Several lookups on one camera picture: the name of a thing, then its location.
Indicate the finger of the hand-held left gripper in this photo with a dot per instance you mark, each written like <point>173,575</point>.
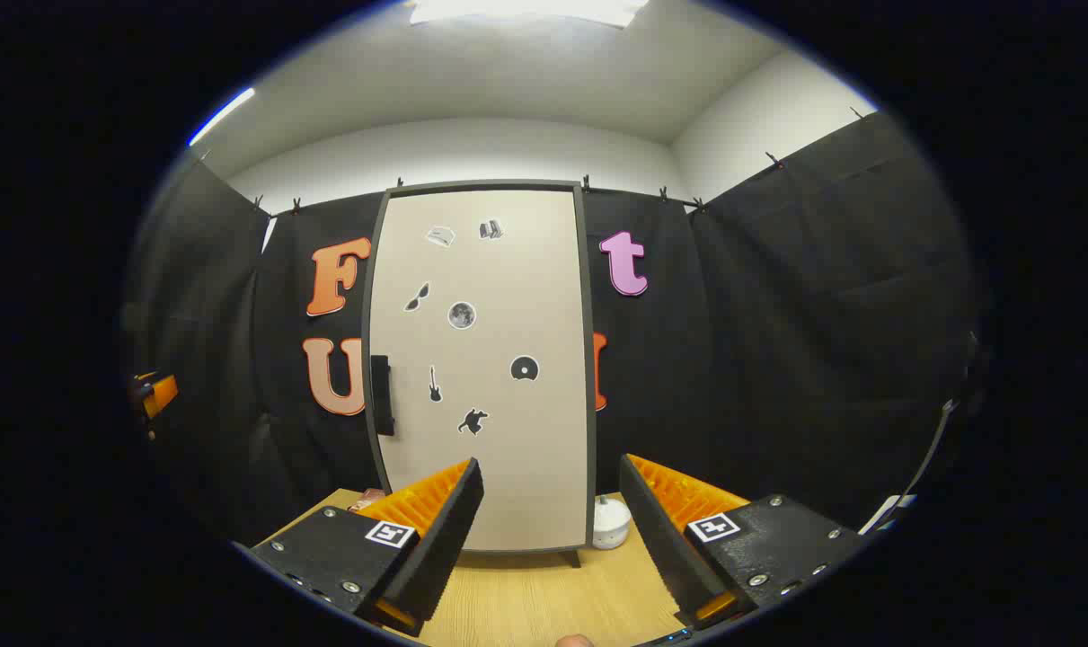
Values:
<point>159,395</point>

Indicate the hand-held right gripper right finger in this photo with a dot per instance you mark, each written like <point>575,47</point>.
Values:
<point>656,539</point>

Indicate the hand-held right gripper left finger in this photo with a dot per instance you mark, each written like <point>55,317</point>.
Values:
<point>449,539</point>

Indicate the grey cabinet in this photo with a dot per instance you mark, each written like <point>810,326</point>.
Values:
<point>572,558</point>

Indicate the beige cabinet door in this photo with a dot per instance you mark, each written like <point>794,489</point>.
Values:
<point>508,449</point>

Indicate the white round jar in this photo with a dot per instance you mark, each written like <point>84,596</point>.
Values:
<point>611,526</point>

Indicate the red picture book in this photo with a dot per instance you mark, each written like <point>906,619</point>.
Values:
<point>367,500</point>

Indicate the black backdrop cloth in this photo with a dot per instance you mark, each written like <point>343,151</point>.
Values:
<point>777,359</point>

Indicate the ceiling strip light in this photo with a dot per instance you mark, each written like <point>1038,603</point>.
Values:
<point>222,117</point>

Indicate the ceiling light panel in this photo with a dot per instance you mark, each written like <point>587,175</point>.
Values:
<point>526,9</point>

